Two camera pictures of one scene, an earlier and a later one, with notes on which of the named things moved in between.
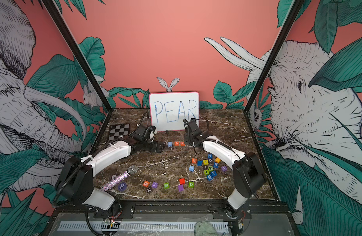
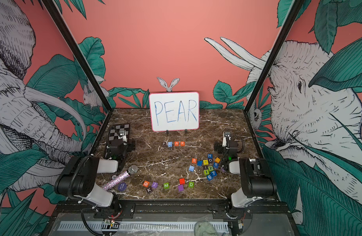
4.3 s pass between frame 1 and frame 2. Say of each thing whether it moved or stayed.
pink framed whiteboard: stayed
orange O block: stayed
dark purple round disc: stayed
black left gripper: moved
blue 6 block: stayed
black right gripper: moved
